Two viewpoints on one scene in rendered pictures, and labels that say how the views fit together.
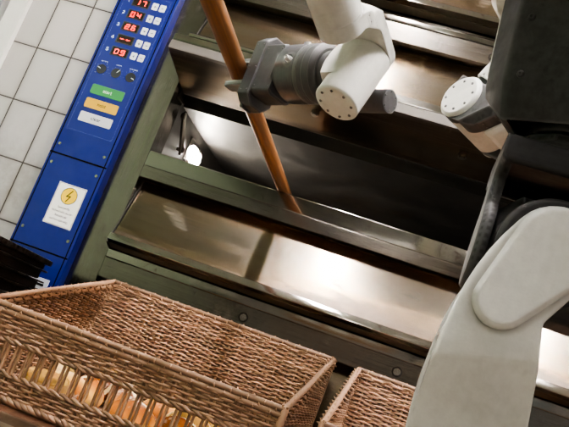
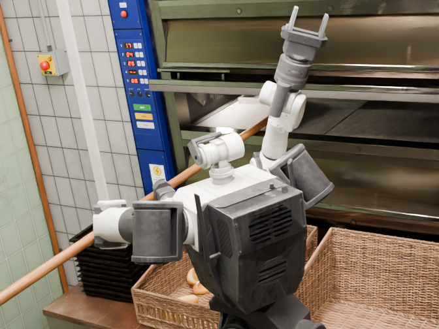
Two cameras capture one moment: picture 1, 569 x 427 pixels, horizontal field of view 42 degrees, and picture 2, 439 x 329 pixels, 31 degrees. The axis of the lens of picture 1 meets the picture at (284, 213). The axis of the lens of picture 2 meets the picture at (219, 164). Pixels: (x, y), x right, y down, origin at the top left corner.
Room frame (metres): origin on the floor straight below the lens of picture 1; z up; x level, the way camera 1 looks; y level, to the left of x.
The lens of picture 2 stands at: (-0.92, -1.04, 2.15)
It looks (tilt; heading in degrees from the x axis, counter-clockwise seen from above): 20 degrees down; 25
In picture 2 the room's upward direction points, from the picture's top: 9 degrees counter-clockwise
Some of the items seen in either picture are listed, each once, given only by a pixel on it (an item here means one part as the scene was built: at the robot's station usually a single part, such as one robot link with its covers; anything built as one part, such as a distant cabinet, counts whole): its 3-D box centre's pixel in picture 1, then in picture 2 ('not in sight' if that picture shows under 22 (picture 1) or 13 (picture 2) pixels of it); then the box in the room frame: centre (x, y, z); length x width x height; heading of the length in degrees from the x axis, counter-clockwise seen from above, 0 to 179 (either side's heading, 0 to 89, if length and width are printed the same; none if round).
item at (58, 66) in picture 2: not in sight; (52, 62); (1.87, 0.96, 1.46); 0.10 x 0.07 x 0.10; 78
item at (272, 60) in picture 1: (284, 74); (168, 203); (1.07, 0.07, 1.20); 0.12 x 0.10 x 0.13; 45
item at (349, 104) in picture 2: not in sight; (314, 89); (2.24, -0.07, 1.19); 0.55 x 0.36 x 0.03; 79
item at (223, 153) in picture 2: not in sight; (221, 155); (0.79, -0.26, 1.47); 0.10 x 0.07 x 0.09; 142
